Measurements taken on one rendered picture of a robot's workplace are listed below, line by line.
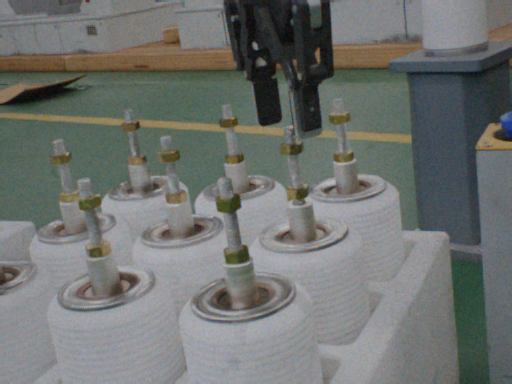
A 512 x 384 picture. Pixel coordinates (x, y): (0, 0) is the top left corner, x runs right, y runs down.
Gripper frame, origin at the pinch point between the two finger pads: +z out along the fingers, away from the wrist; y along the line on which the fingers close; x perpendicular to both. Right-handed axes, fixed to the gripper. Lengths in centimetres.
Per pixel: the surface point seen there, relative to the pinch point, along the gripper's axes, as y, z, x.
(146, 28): 351, 21, -95
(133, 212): 21.4, 11.4, 8.7
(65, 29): 372, 16, -58
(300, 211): -1.2, 7.9, 0.5
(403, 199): 61, 36, -51
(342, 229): -2.0, 10.2, -2.8
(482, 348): 10.5, 35.6, -26.4
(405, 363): -6.1, 21.7, -4.9
